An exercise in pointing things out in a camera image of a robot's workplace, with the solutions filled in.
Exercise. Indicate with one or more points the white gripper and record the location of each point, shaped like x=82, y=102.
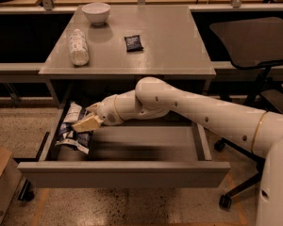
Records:
x=106, y=111

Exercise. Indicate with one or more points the blue chip bag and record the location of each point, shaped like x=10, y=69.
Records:
x=67, y=136

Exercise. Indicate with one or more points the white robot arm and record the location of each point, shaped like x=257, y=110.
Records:
x=253, y=129

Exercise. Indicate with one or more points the open grey top drawer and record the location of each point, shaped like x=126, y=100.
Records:
x=167, y=152

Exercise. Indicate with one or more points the grey drawer cabinet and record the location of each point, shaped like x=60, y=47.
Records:
x=172, y=46

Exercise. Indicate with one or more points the clear plastic water bottle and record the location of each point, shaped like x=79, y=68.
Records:
x=78, y=48

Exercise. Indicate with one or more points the small dark snack packet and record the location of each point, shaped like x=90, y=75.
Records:
x=133, y=43

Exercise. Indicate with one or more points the white ceramic bowl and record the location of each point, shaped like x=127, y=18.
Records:
x=96, y=13

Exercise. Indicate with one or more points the black cabinet caster wheel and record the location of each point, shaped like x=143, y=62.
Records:
x=26, y=193

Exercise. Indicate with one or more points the brown cardboard box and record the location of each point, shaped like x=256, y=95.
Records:
x=9, y=179

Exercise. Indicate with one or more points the black office chair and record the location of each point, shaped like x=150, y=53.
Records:
x=255, y=44

